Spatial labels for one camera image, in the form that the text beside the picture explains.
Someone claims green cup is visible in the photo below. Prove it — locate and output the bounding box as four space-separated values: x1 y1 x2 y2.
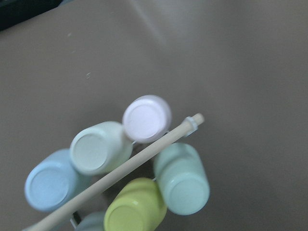
154 142 210 216

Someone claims pink cup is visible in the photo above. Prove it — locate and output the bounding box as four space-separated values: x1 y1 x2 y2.
122 95 172 143

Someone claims cream white cup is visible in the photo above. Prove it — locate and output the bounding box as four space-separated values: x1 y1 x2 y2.
70 121 133 176

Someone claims yellow cup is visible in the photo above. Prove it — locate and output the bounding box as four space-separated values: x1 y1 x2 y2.
104 178 167 231

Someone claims grey cup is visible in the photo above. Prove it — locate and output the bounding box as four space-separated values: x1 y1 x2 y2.
75 211 105 231

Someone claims light blue cup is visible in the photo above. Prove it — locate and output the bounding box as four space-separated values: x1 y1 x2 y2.
25 149 91 212

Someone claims white wire cup rack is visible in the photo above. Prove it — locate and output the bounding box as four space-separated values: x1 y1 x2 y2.
70 160 155 228

